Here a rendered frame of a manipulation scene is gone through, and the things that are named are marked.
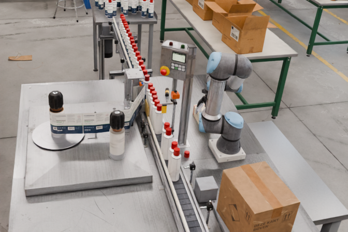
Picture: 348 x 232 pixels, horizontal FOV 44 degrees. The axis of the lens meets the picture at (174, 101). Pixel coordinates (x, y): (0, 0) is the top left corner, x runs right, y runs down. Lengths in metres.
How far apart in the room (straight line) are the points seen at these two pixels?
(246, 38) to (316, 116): 1.36
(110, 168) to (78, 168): 0.18
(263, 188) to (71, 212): 0.96
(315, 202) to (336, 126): 2.41
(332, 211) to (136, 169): 1.08
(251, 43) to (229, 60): 1.87
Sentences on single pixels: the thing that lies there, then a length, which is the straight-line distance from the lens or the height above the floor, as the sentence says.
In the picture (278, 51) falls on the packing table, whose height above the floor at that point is 0.78.
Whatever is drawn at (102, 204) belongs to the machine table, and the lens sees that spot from 2.32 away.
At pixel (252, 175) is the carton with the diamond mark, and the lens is 2.13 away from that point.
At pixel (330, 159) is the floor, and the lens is 4.36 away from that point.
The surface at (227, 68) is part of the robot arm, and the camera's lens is 2.29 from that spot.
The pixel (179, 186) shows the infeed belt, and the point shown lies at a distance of 2.36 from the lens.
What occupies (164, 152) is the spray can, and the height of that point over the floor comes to 0.94.
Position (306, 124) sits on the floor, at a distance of 4.77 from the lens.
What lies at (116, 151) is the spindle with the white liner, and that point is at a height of 0.94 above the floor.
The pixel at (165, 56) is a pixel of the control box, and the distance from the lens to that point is 2.45.
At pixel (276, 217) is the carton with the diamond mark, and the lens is 2.05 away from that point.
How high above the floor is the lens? 2.47
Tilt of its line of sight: 31 degrees down
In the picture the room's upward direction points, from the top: 5 degrees clockwise
